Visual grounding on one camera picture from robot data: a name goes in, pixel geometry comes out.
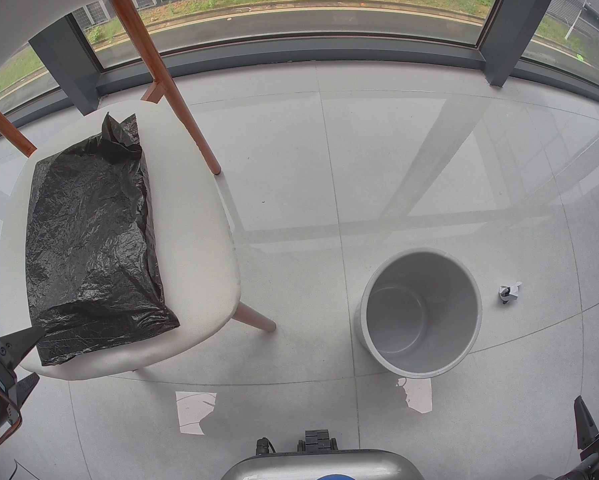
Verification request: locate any black plastic bag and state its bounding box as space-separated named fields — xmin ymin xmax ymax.
xmin=25 ymin=112 xmax=181 ymax=367

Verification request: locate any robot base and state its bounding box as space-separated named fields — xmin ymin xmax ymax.
xmin=221 ymin=429 xmax=424 ymax=480

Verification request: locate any white chair with wooden legs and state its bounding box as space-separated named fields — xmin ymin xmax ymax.
xmin=0 ymin=0 xmax=276 ymax=382

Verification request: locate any window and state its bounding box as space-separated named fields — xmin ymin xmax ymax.
xmin=0 ymin=0 xmax=599 ymax=150

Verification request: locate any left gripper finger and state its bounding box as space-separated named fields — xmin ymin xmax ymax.
xmin=0 ymin=325 xmax=46 ymax=370
xmin=13 ymin=372 xmax=41 ymax=411

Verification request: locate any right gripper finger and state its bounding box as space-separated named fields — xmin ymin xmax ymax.
xmin=574 ymin=396 xmax=599 ymax=452

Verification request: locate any white paper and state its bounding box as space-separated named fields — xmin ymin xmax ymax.
xmin=497 ymin=280 xmax=523 ymax=305

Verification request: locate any white trash bin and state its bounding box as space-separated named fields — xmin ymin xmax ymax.
xmin=356 ymin=248 xmax=483 ymax=380

